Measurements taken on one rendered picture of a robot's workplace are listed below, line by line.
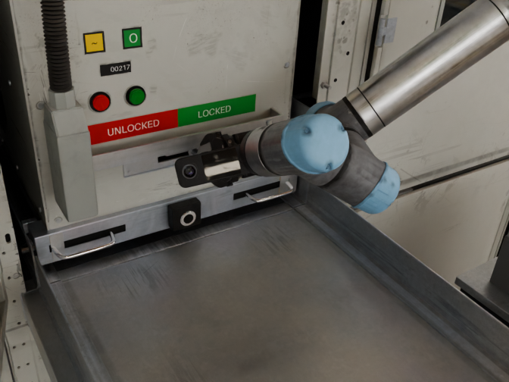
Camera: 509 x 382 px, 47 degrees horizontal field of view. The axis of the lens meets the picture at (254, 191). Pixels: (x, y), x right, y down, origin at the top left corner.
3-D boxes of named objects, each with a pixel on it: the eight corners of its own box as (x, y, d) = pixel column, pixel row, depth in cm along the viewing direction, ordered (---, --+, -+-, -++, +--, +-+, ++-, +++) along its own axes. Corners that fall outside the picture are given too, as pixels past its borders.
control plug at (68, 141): (100, 216, 89) (88, 111, 80) (68, 224, 87) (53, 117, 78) (83, 192, 95) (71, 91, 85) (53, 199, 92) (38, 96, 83)
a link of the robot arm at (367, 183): (384, 148, 88) (331, 114, 83) (413, 188, 79) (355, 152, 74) (351, 186, 91) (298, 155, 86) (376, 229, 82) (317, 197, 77)
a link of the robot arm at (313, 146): (345, 186, 73) (292, 155, 69) (296, 188, 83) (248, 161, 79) (364, 130, 75) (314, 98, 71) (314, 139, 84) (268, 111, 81)
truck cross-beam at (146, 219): (296, 191, 125) (298, 167, 122) (39, 266, 99) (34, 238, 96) (282, 180, 128) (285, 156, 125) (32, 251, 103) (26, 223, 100)
